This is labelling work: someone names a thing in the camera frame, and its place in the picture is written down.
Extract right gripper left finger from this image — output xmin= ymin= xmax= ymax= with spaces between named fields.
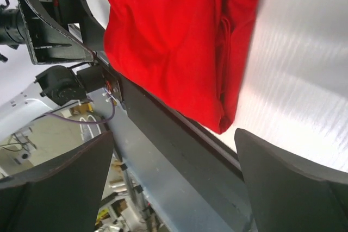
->
xmin=1 ymin=131 xmax=114 ymax=231

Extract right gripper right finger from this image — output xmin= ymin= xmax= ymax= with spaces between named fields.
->
xmin=234 ymin=128 xmax=347 ymax=231

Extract red t shirt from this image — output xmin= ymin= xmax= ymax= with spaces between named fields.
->
xmin=104 ymin=0 xmax=258 ymax=134

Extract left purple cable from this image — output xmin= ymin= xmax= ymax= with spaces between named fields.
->
xmin=46 ymin=96 xmax=116 ymax=125

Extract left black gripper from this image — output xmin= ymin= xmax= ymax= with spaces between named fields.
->
xmin=1 ymin=0 xmax=105 ymax=65

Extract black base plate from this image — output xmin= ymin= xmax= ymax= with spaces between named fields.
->
xmin=108 ymin=68 xmax=257 ymax=231

